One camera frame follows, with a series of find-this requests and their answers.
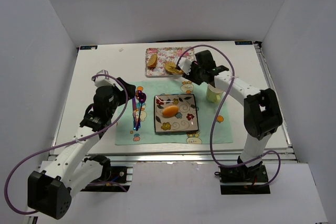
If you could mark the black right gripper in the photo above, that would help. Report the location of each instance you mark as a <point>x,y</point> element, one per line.
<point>193,71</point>

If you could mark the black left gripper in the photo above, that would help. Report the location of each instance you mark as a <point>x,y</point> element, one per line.
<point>126,91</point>

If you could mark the sliced bread piece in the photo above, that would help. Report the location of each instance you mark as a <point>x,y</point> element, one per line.
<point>169,65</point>

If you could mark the orange glossy bread roll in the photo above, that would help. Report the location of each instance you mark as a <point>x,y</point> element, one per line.
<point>170,111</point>

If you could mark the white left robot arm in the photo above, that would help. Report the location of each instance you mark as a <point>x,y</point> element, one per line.
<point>51,190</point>

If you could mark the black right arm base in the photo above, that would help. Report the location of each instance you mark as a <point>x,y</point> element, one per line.
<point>243,180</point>

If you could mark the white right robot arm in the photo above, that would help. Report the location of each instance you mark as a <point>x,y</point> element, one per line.
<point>262,115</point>

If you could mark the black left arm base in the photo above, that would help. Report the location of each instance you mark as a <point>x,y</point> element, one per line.
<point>113,178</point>

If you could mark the small bread slice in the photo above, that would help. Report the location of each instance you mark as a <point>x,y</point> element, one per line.
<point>152,62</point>

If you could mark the pale yellow mug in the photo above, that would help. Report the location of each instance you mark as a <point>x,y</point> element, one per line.
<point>214,95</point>

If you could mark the iridescent purple knife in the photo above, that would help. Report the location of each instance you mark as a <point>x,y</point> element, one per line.
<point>134,105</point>

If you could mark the floral serving tray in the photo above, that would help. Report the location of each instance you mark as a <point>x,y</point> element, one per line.
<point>162,56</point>

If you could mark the iridescent purple spoon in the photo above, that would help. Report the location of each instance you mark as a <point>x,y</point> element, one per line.
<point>141,99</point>

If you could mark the square floral ceramic plate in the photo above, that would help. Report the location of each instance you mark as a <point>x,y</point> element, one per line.
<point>186,120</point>

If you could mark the mint green cartoon placemat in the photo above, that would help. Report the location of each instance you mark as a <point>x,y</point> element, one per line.
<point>213,128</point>

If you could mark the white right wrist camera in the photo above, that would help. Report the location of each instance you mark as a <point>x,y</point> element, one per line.
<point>185,65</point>

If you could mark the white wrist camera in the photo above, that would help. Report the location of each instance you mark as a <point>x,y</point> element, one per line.
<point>101,79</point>
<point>185,65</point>

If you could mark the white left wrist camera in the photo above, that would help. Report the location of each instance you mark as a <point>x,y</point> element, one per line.
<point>101,79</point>

